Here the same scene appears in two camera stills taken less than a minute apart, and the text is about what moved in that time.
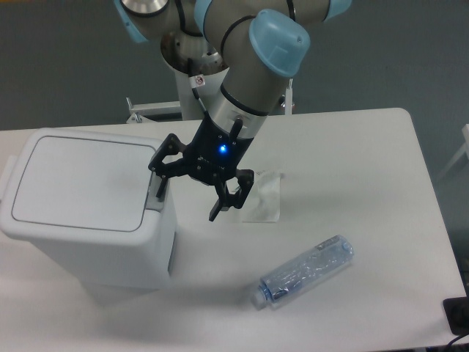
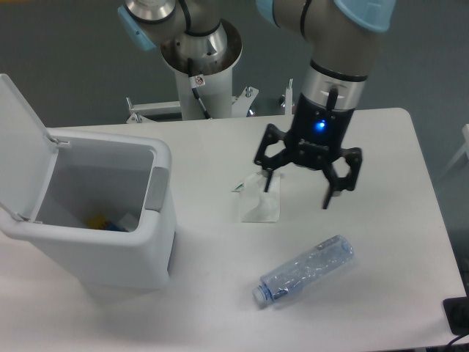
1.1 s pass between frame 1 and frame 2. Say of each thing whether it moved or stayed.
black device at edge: stayed
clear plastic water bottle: stayed
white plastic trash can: moved
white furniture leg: stayed
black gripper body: moved
